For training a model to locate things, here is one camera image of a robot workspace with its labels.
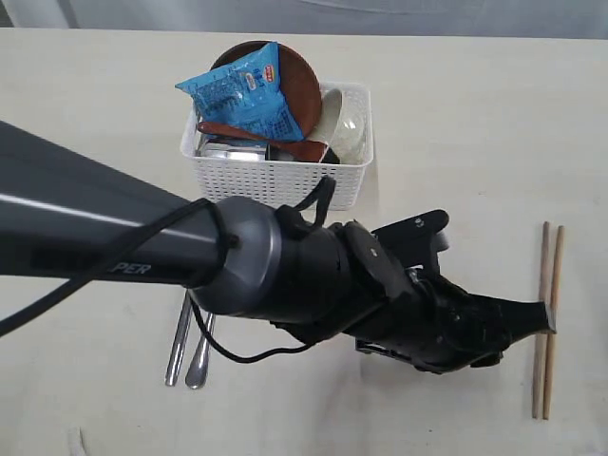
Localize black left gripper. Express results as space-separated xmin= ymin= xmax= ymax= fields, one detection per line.
xmin=353 ymin=277 xmax=553 ymax=374

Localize silver fork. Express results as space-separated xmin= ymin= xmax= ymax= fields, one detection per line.
xmin=185 ymin=333 xmax=210 ymax=390

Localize silver table knife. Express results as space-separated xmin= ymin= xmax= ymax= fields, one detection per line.
xmin=164 ymin=292 xmax=191 ymax=387

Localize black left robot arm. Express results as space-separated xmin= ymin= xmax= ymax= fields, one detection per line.
xmin=1 ymin=123 xmax=556 ymax=374

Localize black box in basket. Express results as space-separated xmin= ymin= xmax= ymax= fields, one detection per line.
xmin=265 ymin=144 xmax=341 ymax=164

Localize white perforated plastic basket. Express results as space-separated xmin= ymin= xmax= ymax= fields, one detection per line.
xmin=180 ymin=82 xmax=374 ymax=211

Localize speckled white bowl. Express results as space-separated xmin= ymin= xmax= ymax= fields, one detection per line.
xmin=307 ymin=88 xmax=367 ymax=165

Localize brown wooden spoon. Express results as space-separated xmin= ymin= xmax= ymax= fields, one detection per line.
xmin=197 ymin=121 xmax=328 ymax=153

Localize brown round plate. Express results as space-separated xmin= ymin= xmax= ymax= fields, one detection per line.
xmin=209 ymin=40 xmax=322 ymax=140

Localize blue snack bag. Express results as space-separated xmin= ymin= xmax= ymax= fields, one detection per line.
xmin=175 ymin=42 xmax=304 ymax=142

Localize shiny metal tray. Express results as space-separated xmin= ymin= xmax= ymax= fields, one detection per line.
xmin=198 ymin=137 xmax=268 ymax=162

